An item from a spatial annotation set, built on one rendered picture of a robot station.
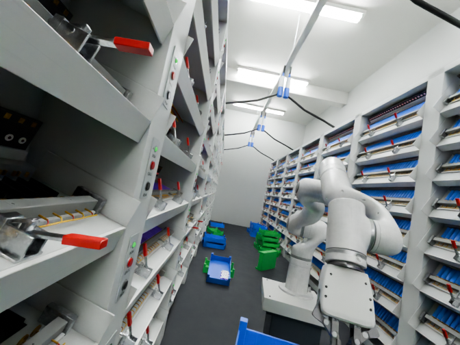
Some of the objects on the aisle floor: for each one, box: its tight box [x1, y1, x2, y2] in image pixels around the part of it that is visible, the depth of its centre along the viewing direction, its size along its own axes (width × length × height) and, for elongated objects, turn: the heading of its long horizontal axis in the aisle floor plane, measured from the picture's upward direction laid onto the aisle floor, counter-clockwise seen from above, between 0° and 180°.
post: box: [26, 0, 196, 345], centre depth 43 cm, size 20×9×174 cm, turn 158°
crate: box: [206, 253, 231, 286], centre depth 196 cm, size 30×20×8 cm
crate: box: [255, 249, 278, 271], centre depth 249 cm, size 8×30×20 cm, turn 22°
